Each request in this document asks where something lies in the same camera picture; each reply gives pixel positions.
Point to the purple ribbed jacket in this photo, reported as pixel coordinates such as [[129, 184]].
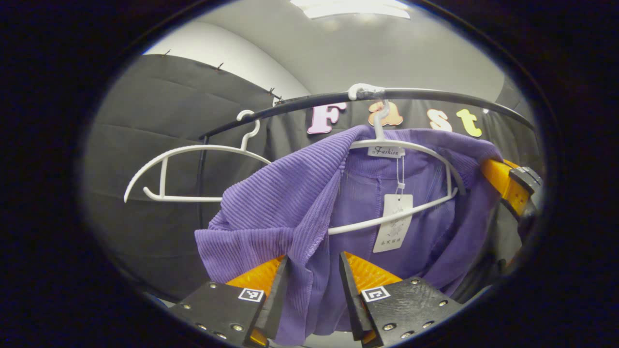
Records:
[[290, 193]]

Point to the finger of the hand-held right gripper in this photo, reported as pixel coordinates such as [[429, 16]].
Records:
[[503, 181]]

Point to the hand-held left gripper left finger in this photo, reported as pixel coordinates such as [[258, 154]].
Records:
[[278, 299]]

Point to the ceiling light panel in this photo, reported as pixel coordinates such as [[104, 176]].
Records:
[[353, 7]]

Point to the white plastic clothes hanger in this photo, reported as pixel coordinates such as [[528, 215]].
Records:
[[208, 146], [379, 130]]

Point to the black metal clothes rack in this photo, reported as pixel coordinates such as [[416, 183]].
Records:
[[435, 94]]

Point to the black backdrop cloth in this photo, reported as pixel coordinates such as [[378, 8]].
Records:
[[159, 96]]

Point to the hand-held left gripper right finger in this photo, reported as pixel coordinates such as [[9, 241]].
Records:
[[350, 299]]

